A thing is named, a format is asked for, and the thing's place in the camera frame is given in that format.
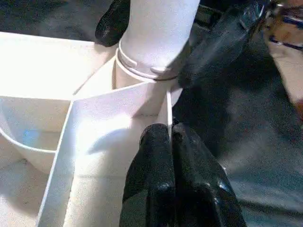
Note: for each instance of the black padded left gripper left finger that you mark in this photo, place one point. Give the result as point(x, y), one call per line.
point(151, 184)

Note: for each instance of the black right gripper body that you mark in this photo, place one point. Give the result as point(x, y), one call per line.
point(286, 23)

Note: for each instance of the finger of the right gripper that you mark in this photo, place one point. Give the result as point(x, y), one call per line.
point(222, 42)
point(113, 23)

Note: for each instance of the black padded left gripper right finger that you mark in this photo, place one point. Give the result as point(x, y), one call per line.
point(203, 194)

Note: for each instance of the white plastic table leg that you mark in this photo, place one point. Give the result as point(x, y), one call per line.
point(158, 33)

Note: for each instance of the white plastic table top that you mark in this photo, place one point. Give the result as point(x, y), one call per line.
point(47, 71)

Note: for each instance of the glossy black mat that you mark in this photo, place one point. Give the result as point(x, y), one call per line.
point(255, 156)

